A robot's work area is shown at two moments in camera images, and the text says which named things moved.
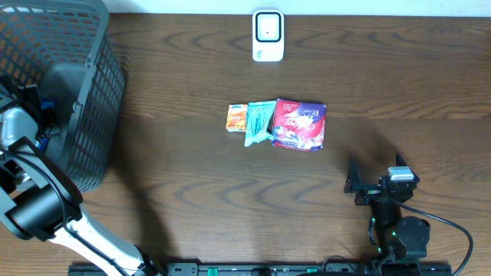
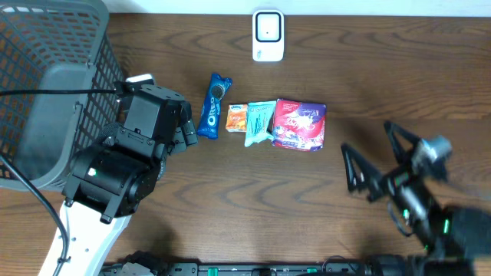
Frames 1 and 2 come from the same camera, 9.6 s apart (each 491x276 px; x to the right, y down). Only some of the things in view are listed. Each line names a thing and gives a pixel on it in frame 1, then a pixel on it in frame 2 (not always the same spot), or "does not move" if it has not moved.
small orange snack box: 237,118 does not move
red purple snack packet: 298,125 does not move
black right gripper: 354,185 → 393,182
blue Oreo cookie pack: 42,144 → 218,88
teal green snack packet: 258,116 does not move
